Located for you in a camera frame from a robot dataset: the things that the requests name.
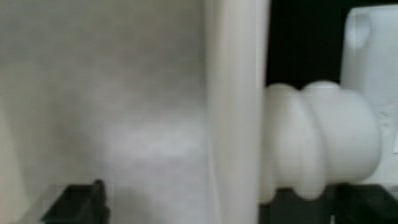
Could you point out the gripper left finger with silver tip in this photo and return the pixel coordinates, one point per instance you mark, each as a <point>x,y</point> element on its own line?
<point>79,207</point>

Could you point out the gripper right finger with black tip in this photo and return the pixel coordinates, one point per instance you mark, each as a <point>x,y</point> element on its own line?
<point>353,204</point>

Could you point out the white cabinet door panel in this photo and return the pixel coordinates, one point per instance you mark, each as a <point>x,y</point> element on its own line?
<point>331,121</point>

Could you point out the white cabinet body box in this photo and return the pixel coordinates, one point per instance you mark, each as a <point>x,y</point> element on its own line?
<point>130,107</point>

